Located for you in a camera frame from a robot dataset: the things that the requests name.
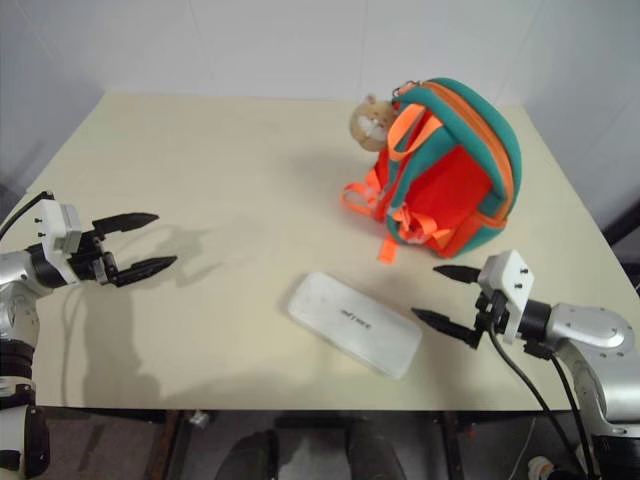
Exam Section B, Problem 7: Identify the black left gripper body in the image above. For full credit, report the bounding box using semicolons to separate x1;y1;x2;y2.
63;230;121;289

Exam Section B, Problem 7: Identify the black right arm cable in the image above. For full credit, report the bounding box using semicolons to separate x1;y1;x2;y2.
487;319;601;480

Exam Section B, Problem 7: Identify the white pencil case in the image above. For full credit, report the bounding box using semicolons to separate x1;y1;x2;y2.
286;271;422;382

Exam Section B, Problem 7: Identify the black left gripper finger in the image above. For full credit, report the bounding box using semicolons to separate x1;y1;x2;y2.
91;212;160;236
110;255;179;289

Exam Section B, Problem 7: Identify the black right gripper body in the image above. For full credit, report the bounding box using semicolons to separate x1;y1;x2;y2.
469;283;511;349

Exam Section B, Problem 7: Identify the black table frame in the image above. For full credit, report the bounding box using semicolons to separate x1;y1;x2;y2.
149;408;551;480

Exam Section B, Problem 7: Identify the orange and teal backpack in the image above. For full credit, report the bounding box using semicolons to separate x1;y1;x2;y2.
341;77;523;265

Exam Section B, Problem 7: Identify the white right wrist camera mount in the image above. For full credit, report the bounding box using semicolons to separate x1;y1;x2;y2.
477;249;535;345

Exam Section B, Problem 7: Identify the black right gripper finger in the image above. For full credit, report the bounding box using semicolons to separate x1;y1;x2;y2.
410;308;476;347
432;264;482;286

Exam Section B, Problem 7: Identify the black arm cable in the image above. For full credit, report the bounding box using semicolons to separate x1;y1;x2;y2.
487;319;601;480
0;191;55;241

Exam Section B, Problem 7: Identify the plush hamster keychain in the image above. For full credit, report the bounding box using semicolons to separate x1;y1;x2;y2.
348;93;400;151

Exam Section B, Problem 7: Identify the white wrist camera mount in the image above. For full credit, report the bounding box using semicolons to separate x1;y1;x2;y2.
477;249;535;345
35;199;83;271

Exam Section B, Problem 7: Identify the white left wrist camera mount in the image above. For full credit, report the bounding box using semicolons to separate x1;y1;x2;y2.
35;199;83;271

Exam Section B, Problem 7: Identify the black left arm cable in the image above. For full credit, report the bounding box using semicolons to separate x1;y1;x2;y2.
0;191;55;241

